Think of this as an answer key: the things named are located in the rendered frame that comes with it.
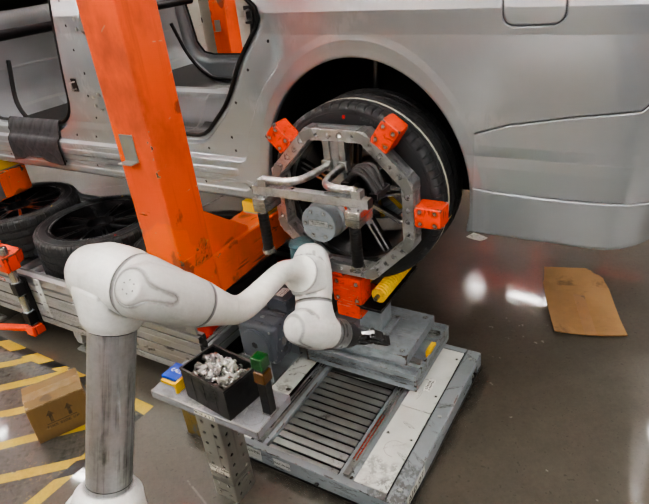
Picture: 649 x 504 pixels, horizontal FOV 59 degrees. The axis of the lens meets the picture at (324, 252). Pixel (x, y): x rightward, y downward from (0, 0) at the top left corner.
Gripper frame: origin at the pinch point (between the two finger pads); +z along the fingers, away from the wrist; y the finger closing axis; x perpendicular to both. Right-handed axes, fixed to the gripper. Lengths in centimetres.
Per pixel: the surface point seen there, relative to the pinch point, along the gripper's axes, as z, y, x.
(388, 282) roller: 21.3, -7.4, 24.7
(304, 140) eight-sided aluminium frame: -21, -5, 66
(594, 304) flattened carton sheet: 139, 32, 22
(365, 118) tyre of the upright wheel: -14, 15, 68
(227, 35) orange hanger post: 115, -182, 307
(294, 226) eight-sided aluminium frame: -2, -29, 49
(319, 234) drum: -14.6, -8.4, 35.5
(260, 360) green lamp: -39.6, -14.3, -5.9
